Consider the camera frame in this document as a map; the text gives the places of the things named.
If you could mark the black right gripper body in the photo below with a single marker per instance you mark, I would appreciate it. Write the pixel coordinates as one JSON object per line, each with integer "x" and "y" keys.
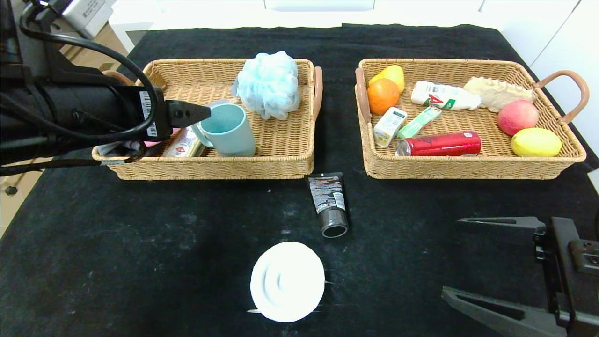
{"x": 560, "y": 267}

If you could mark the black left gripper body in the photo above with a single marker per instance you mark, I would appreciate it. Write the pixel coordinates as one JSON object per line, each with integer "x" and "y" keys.
{"x": 152, "y": 112}

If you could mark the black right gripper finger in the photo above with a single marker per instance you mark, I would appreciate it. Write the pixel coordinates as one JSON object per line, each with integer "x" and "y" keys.
{"x": 505, "y": 316}
{"x": 510, "y": 221}

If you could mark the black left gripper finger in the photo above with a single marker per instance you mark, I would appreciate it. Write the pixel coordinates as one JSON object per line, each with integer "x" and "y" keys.
{"x": 185, "y": 112}

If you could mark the red soda can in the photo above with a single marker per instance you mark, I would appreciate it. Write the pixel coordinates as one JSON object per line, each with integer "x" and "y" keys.
{"x": 440, "y": 144}

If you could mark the red Hi-Chew candy pack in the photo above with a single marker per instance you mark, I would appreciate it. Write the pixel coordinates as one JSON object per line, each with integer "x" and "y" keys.
{"x": 419, "y": 122}

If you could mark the small white juice carton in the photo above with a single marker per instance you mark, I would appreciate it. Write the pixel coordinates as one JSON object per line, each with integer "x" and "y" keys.
{"x": 389, "y": 127}

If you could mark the black cosmetic tube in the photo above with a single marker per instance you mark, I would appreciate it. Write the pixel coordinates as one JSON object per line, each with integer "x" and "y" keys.
{"x": 327, "y": 196}

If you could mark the white round plate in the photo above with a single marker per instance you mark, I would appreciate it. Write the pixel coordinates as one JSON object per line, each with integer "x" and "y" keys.
{"x": 287, "y": 281}

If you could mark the wicker basket holding food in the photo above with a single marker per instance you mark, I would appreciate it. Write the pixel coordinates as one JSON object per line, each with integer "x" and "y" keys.
{"x": 468, "y": 166}

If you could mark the wicker basket holding household items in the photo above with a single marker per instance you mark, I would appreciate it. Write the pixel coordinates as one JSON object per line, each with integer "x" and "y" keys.
{"x": 281, "y": 140}

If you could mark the yellowish printed soap box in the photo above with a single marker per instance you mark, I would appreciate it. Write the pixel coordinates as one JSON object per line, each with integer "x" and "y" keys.
{"x": 185, "y": 145}

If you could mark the grey crumpled cloth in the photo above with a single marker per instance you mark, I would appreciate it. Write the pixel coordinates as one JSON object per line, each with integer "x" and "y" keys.
{"x": 112, "y": 150}

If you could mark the teal ceramic mug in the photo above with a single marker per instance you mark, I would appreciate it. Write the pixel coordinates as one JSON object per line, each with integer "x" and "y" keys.
{"x": 233, "y": 139}

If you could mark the yellow lemon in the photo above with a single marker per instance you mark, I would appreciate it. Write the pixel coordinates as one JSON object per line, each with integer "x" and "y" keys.
{"x": 536, "y": 142}

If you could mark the light blue bath loofah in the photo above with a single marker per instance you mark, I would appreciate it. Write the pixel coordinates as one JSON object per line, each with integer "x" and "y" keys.
{"x": 268, "y": 83}

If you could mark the red apple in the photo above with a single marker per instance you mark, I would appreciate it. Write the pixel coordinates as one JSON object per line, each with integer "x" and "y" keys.
{"x": 517, "y": 117}

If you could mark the white bench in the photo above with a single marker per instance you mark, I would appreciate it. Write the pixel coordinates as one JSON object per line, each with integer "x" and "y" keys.
{"x": 234, "y": 14}

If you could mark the white yogurt drink bottle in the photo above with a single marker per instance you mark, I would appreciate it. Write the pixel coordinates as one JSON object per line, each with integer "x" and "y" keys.
{"x": 444, "y": 96}

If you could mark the black tablecloth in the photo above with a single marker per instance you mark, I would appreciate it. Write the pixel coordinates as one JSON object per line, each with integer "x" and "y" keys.
{"x": 140, "y": 262}

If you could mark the wooden rack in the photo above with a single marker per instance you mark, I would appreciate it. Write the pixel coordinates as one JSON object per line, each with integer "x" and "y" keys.
{"x": 10, "y": 190}

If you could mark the orange fruit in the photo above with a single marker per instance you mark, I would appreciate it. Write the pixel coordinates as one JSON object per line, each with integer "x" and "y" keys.
{"x": 383, "y": 95}

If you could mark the yellow mango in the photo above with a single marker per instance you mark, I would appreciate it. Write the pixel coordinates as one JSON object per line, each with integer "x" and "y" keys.
{"x": 395, "y": 74}

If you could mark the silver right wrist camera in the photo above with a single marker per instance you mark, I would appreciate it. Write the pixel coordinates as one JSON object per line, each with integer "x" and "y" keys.
{"x": 594, "y": 180}

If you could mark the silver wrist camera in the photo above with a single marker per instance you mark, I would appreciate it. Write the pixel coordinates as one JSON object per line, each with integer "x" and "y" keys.
{"x": 594, "y": 180}
{"x": 89, "y": 14}

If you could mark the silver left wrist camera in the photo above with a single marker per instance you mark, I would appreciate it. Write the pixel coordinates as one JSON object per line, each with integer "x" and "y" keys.
{"x": 89, "y": 14}

